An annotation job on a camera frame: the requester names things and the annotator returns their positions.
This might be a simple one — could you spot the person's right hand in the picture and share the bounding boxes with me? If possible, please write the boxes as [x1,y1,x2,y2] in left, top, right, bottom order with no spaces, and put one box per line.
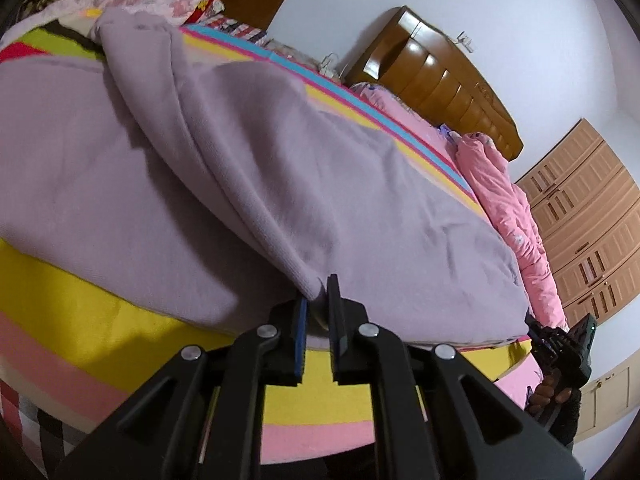
[525,370,573,415]

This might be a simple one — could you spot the tan wooden wardrobe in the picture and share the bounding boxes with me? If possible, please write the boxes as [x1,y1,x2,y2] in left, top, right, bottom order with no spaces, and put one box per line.
[518,119,640,325]

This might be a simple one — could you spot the plaid bed sheet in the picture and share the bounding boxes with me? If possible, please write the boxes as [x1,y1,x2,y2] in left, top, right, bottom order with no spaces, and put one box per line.
[198,13,269,47]

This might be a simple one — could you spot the pink bed sheet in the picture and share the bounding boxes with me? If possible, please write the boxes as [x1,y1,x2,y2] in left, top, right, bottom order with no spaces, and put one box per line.
[352,82,542,408]

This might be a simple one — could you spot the covered nightstand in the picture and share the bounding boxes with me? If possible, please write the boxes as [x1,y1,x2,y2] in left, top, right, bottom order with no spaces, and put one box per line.
[264,39,322,73]

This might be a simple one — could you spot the pink crumpled comforter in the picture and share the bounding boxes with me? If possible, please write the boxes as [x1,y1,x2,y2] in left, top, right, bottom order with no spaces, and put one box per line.
[450,132,568,330]

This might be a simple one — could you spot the colourful striped blanket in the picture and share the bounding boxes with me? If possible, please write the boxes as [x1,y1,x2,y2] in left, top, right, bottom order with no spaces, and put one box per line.
[0,19,534,466]

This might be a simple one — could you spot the white wall socket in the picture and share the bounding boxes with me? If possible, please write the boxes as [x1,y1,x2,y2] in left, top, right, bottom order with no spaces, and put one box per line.
[454,32,475,53]

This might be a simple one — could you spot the large glossy wooden headboard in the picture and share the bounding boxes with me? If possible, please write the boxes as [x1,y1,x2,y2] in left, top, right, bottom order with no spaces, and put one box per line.
[345,6,524,162]

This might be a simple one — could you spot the purple knit pants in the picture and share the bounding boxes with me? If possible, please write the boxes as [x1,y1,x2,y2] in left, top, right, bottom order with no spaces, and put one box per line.
[1,10,529,347]

